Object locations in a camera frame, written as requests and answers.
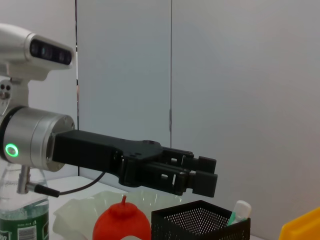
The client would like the green glass fruit plate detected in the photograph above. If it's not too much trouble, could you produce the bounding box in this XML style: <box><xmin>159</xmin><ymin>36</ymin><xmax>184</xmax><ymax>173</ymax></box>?
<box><xmin>52</xmin><ymin>189</ymin><xmax>183</xmax><ymax>240</ymax></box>

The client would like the orange fruit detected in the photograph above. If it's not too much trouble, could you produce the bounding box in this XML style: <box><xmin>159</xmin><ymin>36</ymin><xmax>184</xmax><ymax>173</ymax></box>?
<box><xmin>92</xmin><ymin>195</ymin><xmax>152</xmax><ymax>240</ymax></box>

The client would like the green pen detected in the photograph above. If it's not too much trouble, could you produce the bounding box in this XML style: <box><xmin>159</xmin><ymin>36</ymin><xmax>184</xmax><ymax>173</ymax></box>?
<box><xmin>226</xmin><ymin>199</ymin><xmax>252</xmax><ymax>227</ymax></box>

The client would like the black mesh pen holder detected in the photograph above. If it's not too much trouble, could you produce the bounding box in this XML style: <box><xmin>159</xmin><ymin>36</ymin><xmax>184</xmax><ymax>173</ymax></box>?
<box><xmin>151</xmin><ymin>199</ymin><xmax>252</xmax><ymax>240</ymax></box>

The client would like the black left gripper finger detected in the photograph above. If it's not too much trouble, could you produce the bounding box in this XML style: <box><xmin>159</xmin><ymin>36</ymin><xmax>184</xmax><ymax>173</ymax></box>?
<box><xmin>140</xmin><ymin>161</ymin><xmax>219</xmax><ymax>199</ymax></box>
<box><xmin>149</xmin><ymin>146</ymin><xmax>217</xmax><ymax>174</ymax></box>

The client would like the clear green-label water bottle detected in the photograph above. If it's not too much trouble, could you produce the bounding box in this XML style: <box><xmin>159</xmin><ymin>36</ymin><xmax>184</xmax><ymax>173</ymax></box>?
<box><xmin>0</xmin><ymin>163</ymin><xmax>51</xmax><ymax>240</ymax></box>

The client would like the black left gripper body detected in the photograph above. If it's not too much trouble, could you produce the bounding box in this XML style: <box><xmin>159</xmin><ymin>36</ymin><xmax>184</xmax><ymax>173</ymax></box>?
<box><xmin>51</xmin><ymin>129</ymin><xmax>165</xmax><ymax>188</ymax></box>

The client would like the yellow plastic bin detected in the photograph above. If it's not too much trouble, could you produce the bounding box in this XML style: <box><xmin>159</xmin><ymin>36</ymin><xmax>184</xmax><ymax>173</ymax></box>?
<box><xmin>278</xmin><ymin>206</ymin><xmax>320</xmax><ymax>240</ymax></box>

